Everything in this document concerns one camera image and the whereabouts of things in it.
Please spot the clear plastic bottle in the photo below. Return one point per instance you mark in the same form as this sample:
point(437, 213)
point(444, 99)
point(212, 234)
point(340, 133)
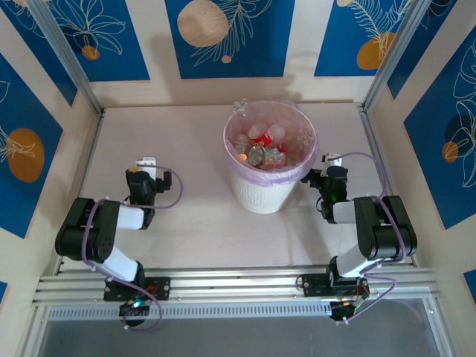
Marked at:
point(241, 108)

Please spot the aluminium frame post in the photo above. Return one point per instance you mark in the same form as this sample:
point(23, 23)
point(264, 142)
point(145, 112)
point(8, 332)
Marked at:
point(407, 48)
point(63, 48)

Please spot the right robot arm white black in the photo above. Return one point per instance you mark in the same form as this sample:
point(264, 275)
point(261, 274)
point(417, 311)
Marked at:
point(386, 230)

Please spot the aluminium side rail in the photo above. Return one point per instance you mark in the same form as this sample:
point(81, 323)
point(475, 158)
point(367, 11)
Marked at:
point(373, 141)
point(87, 163)

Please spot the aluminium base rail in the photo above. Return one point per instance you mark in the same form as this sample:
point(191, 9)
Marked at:
point(230, 286)

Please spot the white plastic waste bin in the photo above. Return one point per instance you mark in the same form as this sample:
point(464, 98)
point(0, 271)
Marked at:
point(262, 195)

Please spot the frosted bottle white cap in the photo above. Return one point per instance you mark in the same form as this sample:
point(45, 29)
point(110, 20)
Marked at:
point(303, 139)

